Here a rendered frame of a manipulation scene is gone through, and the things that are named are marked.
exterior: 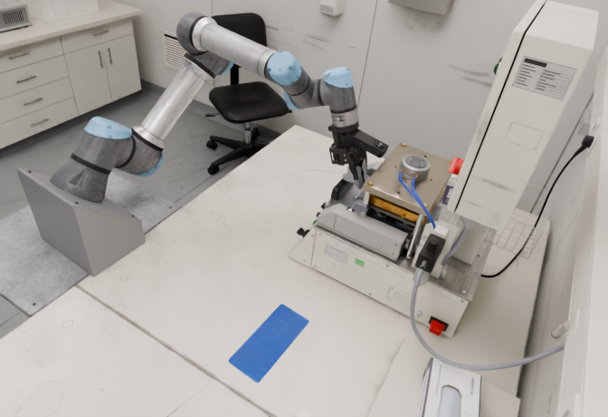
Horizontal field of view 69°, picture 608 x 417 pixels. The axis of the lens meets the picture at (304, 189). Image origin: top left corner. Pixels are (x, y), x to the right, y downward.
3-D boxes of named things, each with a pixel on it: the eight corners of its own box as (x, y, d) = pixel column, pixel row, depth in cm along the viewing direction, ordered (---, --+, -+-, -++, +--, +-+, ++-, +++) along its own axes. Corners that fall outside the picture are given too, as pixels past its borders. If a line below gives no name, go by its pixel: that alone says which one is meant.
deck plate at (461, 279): (498, 227, 136) (498, 225, 135) (470, 302, 111) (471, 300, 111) (363, 174, 153) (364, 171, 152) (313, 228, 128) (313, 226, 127)
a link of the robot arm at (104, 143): (62, 147, 127) (85, 106, 128) (99, 161, 139) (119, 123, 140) (88, 163, 122) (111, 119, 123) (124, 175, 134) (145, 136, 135)
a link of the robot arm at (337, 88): (324, 68, 123) (354, 63, 120) (331, 106, 128) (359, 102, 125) (316, 76, 117) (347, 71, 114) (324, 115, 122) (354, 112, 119)
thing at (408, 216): (443, 192, 132) (453, 165, 126) (420, 233, 116) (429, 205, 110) (390, 171, 138) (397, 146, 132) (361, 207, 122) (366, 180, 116)
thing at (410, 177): (469, 195, 131) (483, 159, 124) (438, 257, 109) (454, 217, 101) (394, 166, 140) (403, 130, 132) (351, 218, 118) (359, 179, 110)
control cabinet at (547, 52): (497, 226, 135) (601, 10, 96) (470, 298, 112) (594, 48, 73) (444, 205, 141) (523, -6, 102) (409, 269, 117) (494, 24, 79)
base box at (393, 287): (478, 266, 146) (496, 228, 136) (446, 350, 120) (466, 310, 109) (336, 203, 165) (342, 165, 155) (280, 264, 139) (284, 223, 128)
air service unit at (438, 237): (437, 264, 114) (454, 221, 105) (419, 301, 103) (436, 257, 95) (418, 255, 116) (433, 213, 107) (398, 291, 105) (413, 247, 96)
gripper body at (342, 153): (343, 156, 136) (337, 118, 131) (368, 156, 131) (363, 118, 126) (331, 166, 131) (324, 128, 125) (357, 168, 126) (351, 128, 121)
